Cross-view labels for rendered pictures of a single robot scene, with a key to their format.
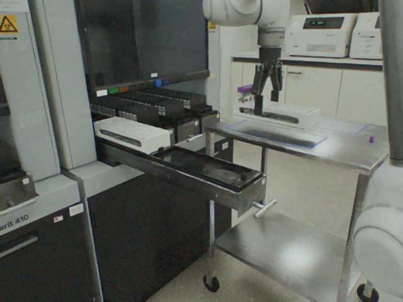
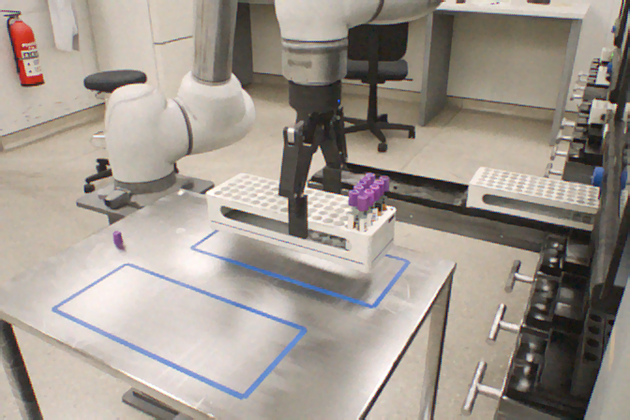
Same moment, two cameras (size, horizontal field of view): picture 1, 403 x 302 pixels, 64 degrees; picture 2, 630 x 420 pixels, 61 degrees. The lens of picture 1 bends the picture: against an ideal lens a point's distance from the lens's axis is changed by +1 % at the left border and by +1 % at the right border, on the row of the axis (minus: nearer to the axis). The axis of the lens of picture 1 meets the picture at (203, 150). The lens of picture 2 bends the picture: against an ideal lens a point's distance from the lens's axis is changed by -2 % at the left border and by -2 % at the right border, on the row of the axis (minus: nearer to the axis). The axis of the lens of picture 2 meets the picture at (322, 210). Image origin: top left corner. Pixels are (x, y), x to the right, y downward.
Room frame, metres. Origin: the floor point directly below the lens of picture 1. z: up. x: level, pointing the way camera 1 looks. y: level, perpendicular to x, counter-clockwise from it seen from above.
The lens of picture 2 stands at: (1.87, -0.40, 1.29)
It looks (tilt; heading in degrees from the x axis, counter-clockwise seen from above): 27 degrees down; 166
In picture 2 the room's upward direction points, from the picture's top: straight up
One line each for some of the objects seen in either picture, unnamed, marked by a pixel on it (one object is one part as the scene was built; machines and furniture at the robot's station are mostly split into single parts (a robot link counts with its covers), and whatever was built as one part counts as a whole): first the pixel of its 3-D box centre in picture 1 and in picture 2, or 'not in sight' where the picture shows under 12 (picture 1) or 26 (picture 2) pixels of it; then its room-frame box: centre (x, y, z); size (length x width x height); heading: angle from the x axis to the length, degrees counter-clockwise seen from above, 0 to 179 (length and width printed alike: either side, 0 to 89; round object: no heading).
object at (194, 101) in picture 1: (196, 102); (588, 355); (1.46, 0.03, 0.85); 0.12 x 0.02 x 0.06; 139
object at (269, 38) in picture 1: (271, 38); (314, 59); (1.13, -0.23, 1.14); 0.09 x 0.09 x 0.06
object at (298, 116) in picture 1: (274, 113); (298, 217); (1.11, -0.25, 0.89); 0.30 x 0.10 x 0.06; 48
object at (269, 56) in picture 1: (269, 60); (315, 111); (1.13, -0.23, 1.07); 0.08 x 0.07 x 0.09; 138
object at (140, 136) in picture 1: (130, 134); (547, 202); (1.06, 0.25, 0.83); 0.30 x 0.10 x 0.06; 50
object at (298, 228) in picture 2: (274, 99); (297, 215); (1.17, -0.27, 0.93); 0.03 x 0.01 x 0.07; 48
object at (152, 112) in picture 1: (146, 116); (598, 241); (1.23, 0.22, 0.85); 0.12 x 0.02 x 0.06; 140
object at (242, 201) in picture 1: (167, 162); (455, 209); (0.94, 0.12, 0.78); 0.73 x 0.14 x 0.09; 50
